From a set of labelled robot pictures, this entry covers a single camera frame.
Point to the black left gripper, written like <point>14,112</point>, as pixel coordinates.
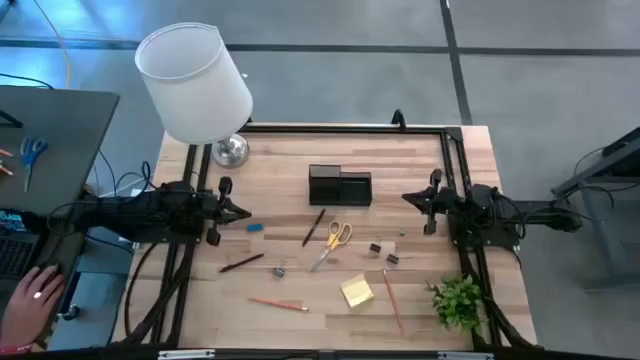
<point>212,207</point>

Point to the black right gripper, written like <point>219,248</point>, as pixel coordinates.
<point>439,200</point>

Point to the dark pen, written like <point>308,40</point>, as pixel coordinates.
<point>241,263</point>
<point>313,227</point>

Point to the black desk organizer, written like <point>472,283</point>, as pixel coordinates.
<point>355,192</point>

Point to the black binder clip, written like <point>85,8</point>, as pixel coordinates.
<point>375,248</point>
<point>392,259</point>

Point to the small silver binder clip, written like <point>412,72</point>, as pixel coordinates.
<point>278,272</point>

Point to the orange pencil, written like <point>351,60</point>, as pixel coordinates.
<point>278,304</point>
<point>393,300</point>

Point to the yellow sticky note pad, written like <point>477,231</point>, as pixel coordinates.
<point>357,291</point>

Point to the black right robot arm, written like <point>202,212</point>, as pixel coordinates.
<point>500,210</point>

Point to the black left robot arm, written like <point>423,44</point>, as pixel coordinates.
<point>140,210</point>

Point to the small green plant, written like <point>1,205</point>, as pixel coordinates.
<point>456,302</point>

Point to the white shade table lamp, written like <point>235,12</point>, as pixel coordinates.
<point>195,85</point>

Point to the black lower desk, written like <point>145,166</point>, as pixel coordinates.
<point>70,250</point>

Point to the dark grey side desk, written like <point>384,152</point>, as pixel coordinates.
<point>70,150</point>

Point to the dark grey side cart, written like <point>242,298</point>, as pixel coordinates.
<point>600,170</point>

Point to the black caster wheel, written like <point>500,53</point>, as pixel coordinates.
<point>70,313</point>

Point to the black laptop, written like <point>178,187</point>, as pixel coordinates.
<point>15,255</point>

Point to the person's hand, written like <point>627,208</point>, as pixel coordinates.
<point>30,305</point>

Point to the orange marker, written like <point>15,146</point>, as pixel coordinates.
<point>5,152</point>
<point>5,170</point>

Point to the black flat device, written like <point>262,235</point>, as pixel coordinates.
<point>9,121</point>

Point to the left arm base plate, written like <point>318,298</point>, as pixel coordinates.
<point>150,239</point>

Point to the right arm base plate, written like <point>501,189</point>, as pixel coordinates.
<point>505,241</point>

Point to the black aluminium table frame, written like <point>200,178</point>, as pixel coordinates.
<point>350,129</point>

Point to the silver frame bracket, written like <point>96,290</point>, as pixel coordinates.
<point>465,355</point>
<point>185,354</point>

